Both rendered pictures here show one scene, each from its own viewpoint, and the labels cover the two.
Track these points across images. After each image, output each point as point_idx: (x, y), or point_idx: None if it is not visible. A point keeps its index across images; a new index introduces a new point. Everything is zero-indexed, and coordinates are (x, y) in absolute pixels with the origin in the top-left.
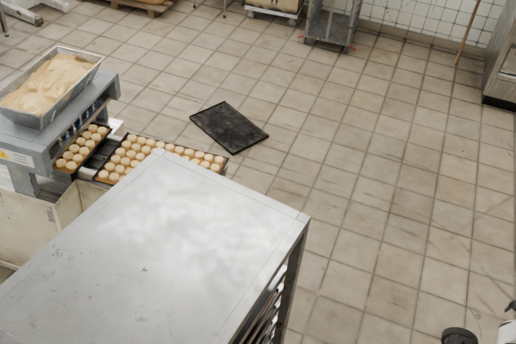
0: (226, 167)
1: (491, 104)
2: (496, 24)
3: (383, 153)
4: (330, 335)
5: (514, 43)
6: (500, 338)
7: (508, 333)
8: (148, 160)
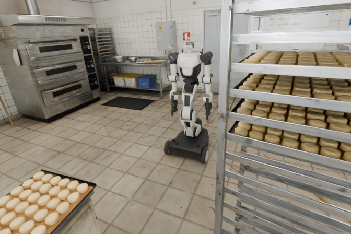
0: (53, 171)
1: (51, 120)
2: (14, 100)
3: (49, 158)
4: (157, 195)
5: (41, 90)
6: (186, 115)
7: (186, 110)
8: None
